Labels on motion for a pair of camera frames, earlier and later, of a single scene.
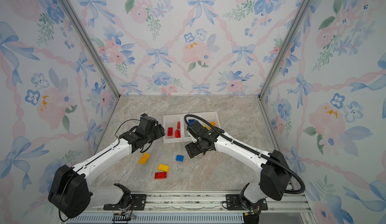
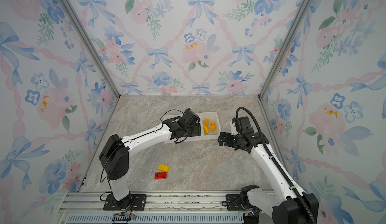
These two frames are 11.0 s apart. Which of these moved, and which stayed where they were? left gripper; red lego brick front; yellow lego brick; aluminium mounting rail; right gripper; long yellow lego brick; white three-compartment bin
Moved: right gripper; long yellow lego brick; left gripper
Stayed: yellow lego brick; red lego brick front; white three-compartment bin; aluminium mounting rail
